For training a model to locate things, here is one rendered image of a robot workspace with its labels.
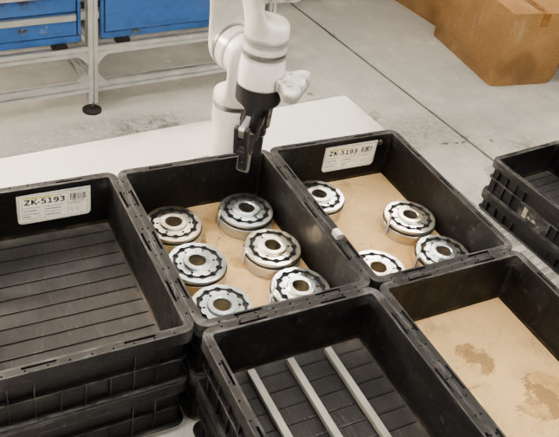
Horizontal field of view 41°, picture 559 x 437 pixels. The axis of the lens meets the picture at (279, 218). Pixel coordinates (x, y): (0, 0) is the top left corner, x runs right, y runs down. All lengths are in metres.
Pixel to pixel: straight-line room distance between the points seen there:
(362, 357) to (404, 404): 0.10
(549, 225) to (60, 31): 1.94
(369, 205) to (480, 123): 2.26
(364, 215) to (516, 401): 0.48
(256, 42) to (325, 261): 0.39
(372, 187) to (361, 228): 0.15
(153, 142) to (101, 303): 0.69
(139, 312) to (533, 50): 3.23
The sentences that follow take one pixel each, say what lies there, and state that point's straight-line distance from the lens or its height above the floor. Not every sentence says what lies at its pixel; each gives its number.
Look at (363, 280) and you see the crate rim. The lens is 1.21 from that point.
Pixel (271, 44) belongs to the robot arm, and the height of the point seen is 1.23.
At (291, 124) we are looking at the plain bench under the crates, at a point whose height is 0.70.
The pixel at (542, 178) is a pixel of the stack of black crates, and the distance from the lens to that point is 2.51.
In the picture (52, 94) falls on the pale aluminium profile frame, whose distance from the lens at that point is 3.22.
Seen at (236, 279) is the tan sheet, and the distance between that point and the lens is 1.31.
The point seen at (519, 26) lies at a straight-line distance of 4.05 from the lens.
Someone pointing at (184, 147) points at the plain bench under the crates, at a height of 0.70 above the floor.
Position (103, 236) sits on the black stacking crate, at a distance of 1.39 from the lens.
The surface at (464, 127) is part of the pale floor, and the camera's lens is 3.69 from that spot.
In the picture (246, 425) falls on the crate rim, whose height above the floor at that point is 0.92.
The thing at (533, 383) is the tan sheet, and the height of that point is 0.83.
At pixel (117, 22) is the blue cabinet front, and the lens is 3.19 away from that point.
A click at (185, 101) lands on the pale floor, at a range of 3.44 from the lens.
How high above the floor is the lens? 1.72
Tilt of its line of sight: 38 degrees down
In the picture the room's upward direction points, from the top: 10 degrees clockwise
